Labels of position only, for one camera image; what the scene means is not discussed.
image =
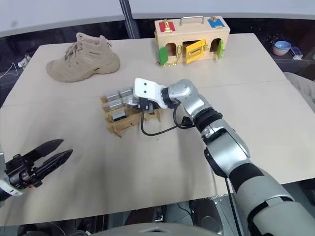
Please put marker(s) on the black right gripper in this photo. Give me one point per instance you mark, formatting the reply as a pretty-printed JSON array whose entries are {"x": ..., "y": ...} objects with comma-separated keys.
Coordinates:
[{"x": 147, "y": 106}]

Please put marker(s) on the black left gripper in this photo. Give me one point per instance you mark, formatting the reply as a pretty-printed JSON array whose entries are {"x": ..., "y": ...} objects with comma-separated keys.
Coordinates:
[{"x": 21, "y": 173}]

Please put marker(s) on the small silver camera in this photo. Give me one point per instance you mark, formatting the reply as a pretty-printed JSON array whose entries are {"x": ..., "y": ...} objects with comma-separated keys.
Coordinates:
[
  {"x": 130, "y": 100},
  {"x": 125, "y": 91},
  {"x": 112, "y": 96},
  {"x": 119, "y": 115},
  {"x": 115, "y": 104}
]

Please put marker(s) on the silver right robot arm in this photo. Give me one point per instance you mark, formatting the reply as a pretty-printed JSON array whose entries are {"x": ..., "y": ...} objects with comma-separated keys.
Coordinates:
[{"x": 221, "y": 145}]

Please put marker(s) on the wooden rack with metal blocks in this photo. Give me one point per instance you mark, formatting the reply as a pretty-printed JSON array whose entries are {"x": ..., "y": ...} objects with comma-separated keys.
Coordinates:
[{"x": 123, "y": 126}]

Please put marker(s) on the green arched box door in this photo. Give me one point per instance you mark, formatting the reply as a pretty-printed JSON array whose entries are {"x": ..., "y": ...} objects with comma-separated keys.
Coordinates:
[
  {"x": 163, "y": 56},
  {"x": 220, "y": 50}
]

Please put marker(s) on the beige lace-up boot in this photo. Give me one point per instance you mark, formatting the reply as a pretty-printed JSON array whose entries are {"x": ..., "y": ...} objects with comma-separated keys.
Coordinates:
[{"x": 83, "y": 64}]

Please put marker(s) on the yellow box door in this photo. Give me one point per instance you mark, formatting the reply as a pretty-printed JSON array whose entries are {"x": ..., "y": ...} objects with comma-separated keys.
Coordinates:
[{"x": 194, "y": 51}]

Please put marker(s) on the red lock panel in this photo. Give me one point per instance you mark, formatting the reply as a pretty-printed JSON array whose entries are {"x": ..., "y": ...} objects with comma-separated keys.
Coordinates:
[{"x": 166, "y": 25}]

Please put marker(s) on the wooden lock box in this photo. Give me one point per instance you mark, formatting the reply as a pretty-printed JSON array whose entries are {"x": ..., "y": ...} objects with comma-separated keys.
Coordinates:
[{"x": 194, "y": 34}]

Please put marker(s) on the small white device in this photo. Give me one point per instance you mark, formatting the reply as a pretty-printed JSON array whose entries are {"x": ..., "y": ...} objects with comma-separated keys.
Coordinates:
[{"x": 24, "y": 60}]

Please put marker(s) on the blue lock panel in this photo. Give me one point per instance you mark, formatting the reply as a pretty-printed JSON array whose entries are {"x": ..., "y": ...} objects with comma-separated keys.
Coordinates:
[{"x": 216, "y": 22}]

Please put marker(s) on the pink bowl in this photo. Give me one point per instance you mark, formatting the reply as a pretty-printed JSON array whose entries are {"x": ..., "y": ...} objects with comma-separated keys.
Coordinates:
[{"x": 279, "y": 52}]

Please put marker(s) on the blue bowl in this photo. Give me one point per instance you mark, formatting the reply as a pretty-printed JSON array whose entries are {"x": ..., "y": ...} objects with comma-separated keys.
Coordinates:
[{"x": 283, "y": 45}]

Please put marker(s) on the small blue white box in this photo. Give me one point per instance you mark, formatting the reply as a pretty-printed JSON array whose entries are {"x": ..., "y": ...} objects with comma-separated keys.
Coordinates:
[{"x": 296, "y": 52}]

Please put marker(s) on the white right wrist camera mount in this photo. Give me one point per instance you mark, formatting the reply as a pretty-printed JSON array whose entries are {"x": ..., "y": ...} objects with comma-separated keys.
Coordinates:
[{"x": 147, "y": 89}]

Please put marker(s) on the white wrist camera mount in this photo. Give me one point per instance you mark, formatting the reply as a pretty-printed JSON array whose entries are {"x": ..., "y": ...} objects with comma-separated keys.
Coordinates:
[
  {"x": 8, "y": 188},
  {"x": 147, "y": 89}
]

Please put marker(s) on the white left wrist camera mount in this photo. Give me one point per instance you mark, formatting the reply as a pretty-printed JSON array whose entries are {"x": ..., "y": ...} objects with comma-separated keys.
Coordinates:
[{"x": 8, "y": 188}]

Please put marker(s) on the grey vertical post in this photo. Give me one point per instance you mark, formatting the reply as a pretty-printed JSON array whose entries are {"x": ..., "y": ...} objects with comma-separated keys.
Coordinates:
[{"x": 126, "y": 19}]

